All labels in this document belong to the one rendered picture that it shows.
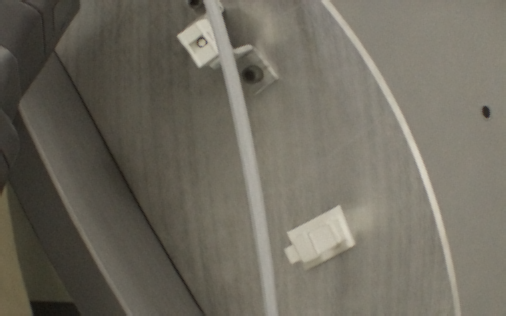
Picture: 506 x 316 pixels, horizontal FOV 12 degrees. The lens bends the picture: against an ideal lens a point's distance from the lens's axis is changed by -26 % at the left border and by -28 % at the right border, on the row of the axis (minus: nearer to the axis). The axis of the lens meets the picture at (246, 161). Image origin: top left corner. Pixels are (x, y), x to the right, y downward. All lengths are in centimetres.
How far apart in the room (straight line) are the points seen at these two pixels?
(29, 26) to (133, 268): 14
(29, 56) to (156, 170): 11
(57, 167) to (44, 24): 9
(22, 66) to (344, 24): 13
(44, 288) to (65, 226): 557
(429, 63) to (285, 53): 6
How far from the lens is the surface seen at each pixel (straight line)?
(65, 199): 104
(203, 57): 103
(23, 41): 96
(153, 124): 106
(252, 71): 104
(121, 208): 106
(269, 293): 102
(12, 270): 601
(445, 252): 102
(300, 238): 104
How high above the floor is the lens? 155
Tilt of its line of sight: 10 degrees down
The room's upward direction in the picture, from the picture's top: 6 degrees counter-clockwise
